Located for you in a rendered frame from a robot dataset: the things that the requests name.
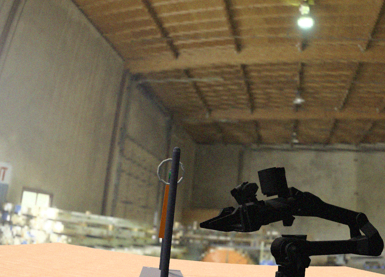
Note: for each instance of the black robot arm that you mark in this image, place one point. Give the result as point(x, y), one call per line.
point(292, 252)

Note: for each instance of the orange bar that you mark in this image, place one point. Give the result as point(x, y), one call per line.
point(163, 217)

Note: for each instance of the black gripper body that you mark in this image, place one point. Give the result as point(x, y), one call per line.
point(255, 215)

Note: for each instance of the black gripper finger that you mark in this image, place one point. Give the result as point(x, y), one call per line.
point(233, 222)
point(205, 224)

